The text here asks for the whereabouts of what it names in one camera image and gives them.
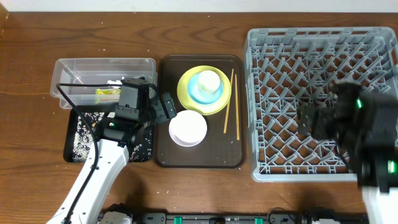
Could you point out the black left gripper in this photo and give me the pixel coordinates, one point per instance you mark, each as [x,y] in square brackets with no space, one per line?
[170,105]

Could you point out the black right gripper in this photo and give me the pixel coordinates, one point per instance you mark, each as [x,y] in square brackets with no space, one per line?
[322,116]

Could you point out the white bowl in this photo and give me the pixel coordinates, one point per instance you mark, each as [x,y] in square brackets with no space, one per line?
[188,128]

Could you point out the white tissue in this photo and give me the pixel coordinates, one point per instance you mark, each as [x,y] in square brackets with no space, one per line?
[114,82]

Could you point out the green snack wrapper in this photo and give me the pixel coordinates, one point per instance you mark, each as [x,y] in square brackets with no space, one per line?
[108,95]

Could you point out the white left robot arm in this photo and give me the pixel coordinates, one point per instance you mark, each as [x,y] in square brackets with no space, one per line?
[113,142]

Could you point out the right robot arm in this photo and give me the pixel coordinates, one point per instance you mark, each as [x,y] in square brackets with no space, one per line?
[363,125]

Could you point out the grey dishwasher rack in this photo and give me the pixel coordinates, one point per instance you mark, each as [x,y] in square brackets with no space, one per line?
[287,67]

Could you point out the clear plastic waste bin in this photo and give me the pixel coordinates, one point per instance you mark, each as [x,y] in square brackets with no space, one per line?
[81,73]

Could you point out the yellow plate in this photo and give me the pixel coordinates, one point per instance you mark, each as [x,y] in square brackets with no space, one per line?
[189,104]

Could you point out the light blue small plate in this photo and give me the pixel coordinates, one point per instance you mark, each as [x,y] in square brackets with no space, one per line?
[200,96]

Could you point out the white paper cup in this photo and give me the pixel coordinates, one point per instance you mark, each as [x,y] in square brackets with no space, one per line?
[208,81]

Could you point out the dark brown serving tray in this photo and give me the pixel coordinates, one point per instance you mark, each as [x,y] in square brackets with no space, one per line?
[218,149]

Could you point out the spilled rice grains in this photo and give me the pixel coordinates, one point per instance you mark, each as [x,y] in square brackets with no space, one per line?
[79,140]

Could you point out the black rectangular tray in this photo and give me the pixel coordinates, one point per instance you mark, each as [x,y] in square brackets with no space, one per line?
[94,114]

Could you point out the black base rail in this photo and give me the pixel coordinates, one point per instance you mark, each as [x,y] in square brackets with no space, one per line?
[119,214]

